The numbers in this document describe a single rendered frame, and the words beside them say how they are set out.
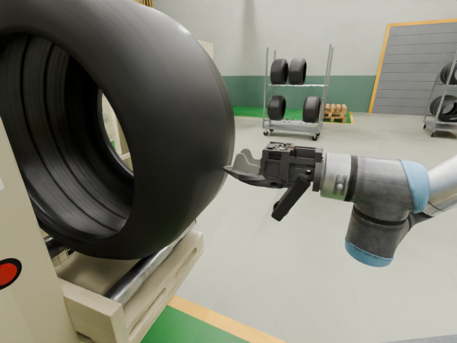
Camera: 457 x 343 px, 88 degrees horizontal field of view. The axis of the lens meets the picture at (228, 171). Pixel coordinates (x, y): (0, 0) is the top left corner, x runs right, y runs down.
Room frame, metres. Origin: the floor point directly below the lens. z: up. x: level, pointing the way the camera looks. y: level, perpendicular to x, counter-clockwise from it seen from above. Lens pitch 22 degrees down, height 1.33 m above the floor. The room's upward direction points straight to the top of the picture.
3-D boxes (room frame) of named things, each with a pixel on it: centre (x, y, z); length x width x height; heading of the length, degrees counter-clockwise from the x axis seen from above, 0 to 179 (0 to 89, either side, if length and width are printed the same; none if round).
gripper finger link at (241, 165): (0.48, -0.03, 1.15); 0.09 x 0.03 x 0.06; 69
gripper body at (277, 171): (0.46, -0.13, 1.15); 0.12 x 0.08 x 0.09; 69
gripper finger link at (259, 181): (0.46, -0.07, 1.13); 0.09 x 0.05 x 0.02; 69
